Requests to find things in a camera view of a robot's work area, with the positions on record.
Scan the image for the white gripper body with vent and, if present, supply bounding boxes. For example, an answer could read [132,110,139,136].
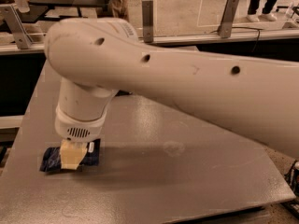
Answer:
[54,106,107,142]

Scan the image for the dark blue snack bar wrapper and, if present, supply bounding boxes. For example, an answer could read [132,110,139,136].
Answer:
[39,139,101,173]

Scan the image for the middle metal glass bracket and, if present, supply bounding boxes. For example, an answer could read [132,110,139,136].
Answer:
[142,0,153,43]

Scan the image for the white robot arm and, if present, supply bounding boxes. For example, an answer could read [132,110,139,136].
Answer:
[44,18,299,158]

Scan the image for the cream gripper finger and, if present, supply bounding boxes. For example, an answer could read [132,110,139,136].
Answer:
[60,140,87,170]

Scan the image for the metal glass bracket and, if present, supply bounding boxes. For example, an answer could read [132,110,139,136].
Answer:
[0,4,32,49]
[142,0,153,43]
[217,0,239,38]

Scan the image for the right metal glass bracket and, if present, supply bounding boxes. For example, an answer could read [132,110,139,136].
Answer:
[217,0,239,38]

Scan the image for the person in black trousers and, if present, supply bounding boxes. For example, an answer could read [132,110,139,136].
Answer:
[246,0,284,23]

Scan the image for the black desk in background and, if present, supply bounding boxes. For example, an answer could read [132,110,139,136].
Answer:
[18,0,109,23]

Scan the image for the black cable on rail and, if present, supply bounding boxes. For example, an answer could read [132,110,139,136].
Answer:
[210,25,264,53]

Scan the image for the left metal glass bracket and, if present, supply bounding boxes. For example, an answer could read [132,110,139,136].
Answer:
[0,4,32,49]

